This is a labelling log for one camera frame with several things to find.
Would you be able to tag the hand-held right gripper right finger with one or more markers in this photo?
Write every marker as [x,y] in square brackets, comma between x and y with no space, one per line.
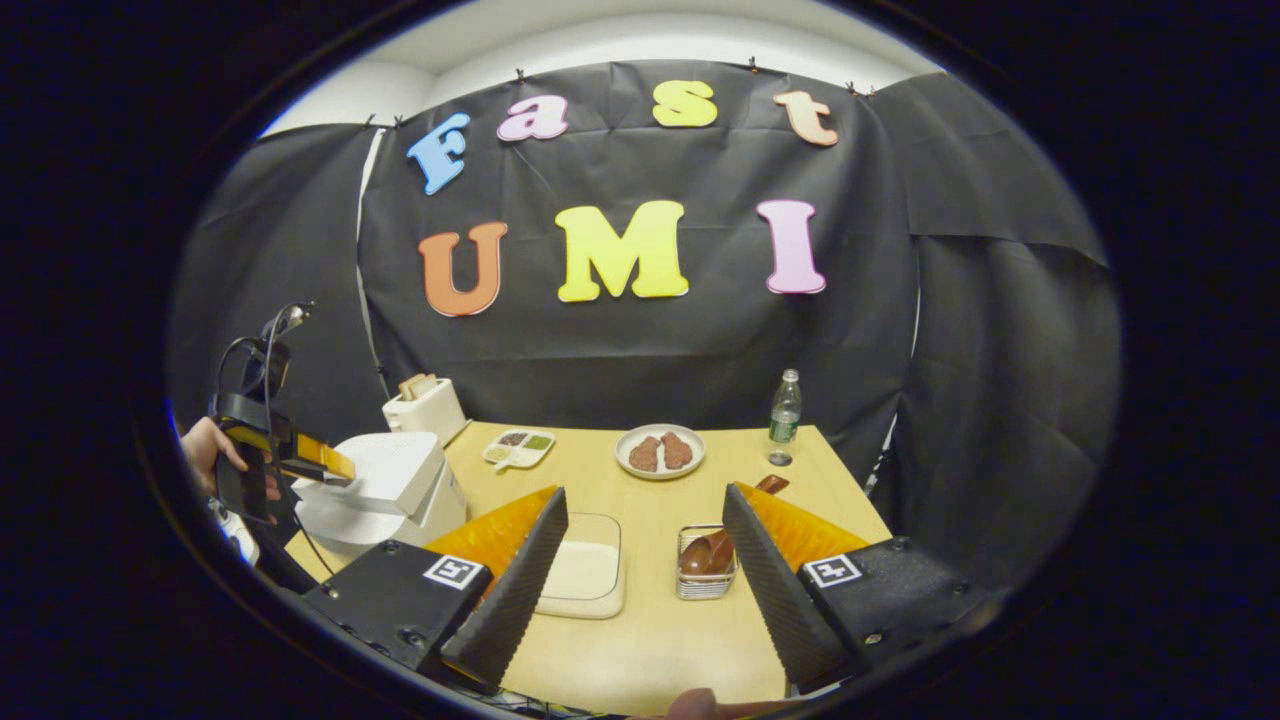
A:
[770,590]

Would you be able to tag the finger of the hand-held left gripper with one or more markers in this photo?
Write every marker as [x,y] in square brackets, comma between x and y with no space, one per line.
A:
[320,462]

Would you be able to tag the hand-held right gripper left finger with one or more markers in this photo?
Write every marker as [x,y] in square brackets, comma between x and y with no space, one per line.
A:
[518,600]

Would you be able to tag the clear container of rice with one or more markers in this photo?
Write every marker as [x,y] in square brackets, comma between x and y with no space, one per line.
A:
[585,570]

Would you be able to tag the white rice cooker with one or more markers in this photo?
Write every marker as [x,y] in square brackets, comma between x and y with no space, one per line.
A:
[395,480]

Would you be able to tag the brown wooden spoon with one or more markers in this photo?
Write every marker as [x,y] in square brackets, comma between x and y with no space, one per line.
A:
[700,552]

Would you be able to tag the white toaster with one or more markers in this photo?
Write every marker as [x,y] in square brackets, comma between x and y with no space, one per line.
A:
[430,412]

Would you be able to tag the toast bread slices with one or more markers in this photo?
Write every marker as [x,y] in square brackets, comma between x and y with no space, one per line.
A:
[418,386]

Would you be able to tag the divided white sauce dish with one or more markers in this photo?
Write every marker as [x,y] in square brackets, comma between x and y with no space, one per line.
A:
[520,450]

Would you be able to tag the round white plate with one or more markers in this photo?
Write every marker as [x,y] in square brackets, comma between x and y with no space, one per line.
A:
[660,476]

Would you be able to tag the brown meat piece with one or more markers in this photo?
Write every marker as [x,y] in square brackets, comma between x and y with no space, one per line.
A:
[677,450]
[644,455]

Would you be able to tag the clear green label water bottle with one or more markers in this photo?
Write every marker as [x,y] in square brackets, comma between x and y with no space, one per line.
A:
[785,420]

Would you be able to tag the black backdrop cloth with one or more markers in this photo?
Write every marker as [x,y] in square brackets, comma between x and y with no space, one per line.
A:
[620,360]

